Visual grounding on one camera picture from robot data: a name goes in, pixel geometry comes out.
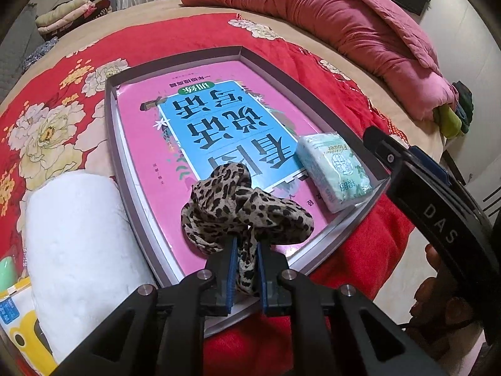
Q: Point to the beige bed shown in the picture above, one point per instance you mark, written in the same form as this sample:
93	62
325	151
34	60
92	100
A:
137	19

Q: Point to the blue patterned cloth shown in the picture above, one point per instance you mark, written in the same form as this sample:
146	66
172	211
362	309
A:
39	51

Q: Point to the grey shallow box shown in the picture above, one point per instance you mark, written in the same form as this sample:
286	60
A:
176	56

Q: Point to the mint green soft item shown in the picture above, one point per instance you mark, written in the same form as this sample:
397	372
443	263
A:
7	274

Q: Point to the green cloth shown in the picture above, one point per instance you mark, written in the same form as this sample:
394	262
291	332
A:
448	121

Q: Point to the leopard print cloth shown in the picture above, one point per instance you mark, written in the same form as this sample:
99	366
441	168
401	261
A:
219	203

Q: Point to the green white tissue packet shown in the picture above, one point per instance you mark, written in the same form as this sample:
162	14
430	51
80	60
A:
332	168

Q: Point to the white paper roll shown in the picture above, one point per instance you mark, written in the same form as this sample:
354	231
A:
78	243

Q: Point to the pink quilt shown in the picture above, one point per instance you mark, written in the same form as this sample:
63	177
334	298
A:
332	15

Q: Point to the pink book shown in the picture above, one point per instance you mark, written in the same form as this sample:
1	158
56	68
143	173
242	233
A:
148	164

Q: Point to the person's right hand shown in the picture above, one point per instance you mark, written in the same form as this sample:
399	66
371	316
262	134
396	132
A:
442	309

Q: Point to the yellow cartoon packet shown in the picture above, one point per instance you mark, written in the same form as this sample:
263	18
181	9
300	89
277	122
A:
23	329

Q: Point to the grey quilted headboard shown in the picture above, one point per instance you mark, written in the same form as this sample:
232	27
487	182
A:
15	47

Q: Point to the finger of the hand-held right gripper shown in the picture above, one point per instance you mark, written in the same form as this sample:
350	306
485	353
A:
385	150
428	164

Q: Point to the red floral blanket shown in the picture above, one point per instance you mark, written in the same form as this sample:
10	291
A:
332	86

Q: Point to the stack of folded clothes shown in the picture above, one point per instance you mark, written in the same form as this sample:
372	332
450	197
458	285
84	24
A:
66	13

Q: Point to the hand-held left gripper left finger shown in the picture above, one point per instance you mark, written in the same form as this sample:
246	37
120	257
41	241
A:
231	278

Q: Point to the dark clothes pile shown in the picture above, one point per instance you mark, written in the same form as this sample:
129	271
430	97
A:
465	102

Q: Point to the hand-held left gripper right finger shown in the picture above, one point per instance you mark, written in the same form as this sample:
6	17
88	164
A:
263	278

